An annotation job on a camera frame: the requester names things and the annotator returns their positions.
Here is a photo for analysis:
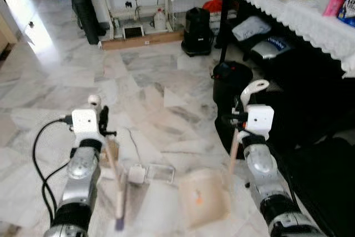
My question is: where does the beige long-handled broom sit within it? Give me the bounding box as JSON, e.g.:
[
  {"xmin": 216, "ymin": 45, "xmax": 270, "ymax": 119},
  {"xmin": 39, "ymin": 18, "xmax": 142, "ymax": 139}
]
[{"xmin": 88, "ymin": 94, "xmax": 129, "ymax": 231}]

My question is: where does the beige long-handled dustpan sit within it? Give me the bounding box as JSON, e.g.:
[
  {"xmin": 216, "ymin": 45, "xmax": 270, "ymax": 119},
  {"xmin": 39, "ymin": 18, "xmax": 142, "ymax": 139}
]
[{"xmin": 179, "ymin": 79, "xmax": 271, "ymax": 230}]

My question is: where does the black floor appliance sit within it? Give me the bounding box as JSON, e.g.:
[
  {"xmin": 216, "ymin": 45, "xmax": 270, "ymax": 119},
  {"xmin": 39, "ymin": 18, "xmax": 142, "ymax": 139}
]
[{"xmin": 181, "ymin": 7, "xmax": 215, "ymax": 57}]

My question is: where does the black floor mat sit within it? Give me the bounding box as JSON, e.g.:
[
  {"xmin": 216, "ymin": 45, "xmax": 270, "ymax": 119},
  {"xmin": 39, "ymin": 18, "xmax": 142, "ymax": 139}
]
[{"xmin": 282, "ymin": 136, "xmax": 355, "ymax": 237}]

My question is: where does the brown cardboard piece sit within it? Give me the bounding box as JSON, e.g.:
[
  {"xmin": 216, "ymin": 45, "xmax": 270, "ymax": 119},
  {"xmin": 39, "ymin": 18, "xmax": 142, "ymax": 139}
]
[{"xmin": 105, "ymin": 139, "xmax": 121, "ymax": 164}]

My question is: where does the clear plastic wrapper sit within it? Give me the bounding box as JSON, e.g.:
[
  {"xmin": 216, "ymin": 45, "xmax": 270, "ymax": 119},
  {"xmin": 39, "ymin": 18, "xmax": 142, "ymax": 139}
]
[{"xmin": 145, "ymin": 163, "xmax": 176, "ymax": 184}]

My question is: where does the silver blue appliance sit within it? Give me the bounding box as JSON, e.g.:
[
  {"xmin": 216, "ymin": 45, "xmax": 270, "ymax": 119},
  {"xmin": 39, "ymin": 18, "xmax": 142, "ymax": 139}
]
[{"xmin": 249, "ymin": 36, "xmax": 293, "ymax": 60}]

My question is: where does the white framed tablet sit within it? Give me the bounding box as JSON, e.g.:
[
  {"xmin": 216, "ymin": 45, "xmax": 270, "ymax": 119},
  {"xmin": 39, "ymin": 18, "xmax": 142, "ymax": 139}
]
[{"xmin": 123, "ymin": 24, "xmax": 145, "ymax": 39}]

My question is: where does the white grey pillow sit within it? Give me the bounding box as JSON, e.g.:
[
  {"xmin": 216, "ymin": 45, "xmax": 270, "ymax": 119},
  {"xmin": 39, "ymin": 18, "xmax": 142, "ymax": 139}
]
[{"xmin": 231, "ymin": 16, "xmax": 272, "ymax": 42}]

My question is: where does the black tall bag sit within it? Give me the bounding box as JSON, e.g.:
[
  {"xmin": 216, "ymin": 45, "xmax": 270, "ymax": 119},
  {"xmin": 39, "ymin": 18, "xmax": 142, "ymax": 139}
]
[{"xmin": 70, "ymin": 0, "xmax": 107, "ymax": 46}]

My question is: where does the white plastic bottle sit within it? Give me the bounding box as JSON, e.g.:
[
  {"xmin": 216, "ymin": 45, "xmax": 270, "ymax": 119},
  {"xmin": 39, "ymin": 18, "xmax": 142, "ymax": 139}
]
[{"xmin": 153, "ymin": 8, "xmax": 168, "ymax": 32}]

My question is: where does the white wooden desk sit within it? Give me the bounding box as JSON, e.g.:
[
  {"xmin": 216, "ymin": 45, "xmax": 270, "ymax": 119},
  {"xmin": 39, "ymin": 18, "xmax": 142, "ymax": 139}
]
[{"xmin": 72, "ymin": 0, "xmax": 185, "ymax": 51}]

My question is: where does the table with white lace cloth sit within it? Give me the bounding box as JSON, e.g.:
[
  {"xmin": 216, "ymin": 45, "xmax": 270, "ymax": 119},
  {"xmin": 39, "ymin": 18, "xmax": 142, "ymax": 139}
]
[{"xmin": 214, "ymin": 0, "xmax": 355, "ymax": 82}]

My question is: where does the red cloth bundle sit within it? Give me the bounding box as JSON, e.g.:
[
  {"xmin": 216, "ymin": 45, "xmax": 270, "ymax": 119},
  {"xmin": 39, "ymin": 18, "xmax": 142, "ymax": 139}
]
[{"xmin": 202, "ymin": 0, "xmax": 224, "ymax": 14}]

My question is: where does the blue printed box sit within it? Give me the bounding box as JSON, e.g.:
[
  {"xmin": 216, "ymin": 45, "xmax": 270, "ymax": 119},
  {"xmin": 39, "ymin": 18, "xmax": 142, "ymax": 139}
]
[{"xmin": 337, "ymin": 0, "xmax": 355, "ymax": 28}]

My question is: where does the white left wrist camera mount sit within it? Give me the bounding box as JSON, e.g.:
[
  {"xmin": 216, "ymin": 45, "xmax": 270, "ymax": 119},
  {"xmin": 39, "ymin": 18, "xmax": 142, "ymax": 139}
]
[{"xmin": 71, "ymin": 108, "xmax": 106, "ymax": 139}]

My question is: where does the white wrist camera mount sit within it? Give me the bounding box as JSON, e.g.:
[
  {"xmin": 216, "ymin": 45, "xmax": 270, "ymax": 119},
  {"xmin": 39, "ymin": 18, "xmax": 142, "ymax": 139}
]
[
  {"xmin": 71, "ymin": 108, "xmax": 106, "ymax": 139},
  {"xmin": 246, "ymin": 105, "xmax": 276, "ymax": 139}
]

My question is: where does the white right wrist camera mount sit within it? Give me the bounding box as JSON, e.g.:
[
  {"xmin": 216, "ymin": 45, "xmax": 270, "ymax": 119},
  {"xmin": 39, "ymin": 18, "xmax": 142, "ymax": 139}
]
[{"xmin": 246, "ymin": 105, "xmax": 276, "ymax": 139}]

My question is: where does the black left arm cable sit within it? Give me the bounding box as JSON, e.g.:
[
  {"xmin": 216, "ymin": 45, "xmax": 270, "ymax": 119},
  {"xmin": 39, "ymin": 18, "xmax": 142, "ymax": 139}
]
[{"xmin": 32, "ymin": 116, "xmax": 74, "ymax": 222}]

